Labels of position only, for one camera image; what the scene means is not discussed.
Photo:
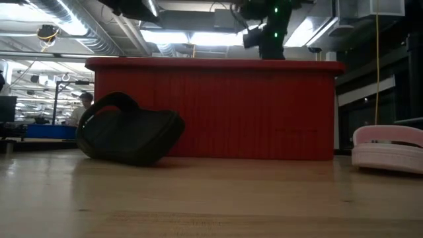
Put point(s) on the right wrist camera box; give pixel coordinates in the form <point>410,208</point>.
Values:
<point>252,38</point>

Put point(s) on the background workbench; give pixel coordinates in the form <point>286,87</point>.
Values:
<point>39,143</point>

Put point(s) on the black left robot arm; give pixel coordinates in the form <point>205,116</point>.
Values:
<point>129,10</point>

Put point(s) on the smooth silver ceiling duct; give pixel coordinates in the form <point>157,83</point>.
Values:
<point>152,8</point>

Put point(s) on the person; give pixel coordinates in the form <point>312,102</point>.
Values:
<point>77,115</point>

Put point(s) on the black slide sandal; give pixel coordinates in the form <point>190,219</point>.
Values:
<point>132,139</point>

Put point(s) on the black metal stand frame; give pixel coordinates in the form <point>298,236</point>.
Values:
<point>55,102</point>

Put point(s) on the red plastic bin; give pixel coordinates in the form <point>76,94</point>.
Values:
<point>231,109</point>

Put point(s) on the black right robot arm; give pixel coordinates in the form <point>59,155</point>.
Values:
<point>276,20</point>

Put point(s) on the black background monitor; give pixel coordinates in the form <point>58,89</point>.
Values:
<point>7,109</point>

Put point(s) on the bright ceiling light panel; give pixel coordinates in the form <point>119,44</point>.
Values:
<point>198,38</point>

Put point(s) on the pink slide sandal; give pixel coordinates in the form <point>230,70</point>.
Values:
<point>386,158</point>

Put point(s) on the blue background bin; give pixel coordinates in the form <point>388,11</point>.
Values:
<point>49,131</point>

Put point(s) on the grey ceiling duct box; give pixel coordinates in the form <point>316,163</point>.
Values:
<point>226,18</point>

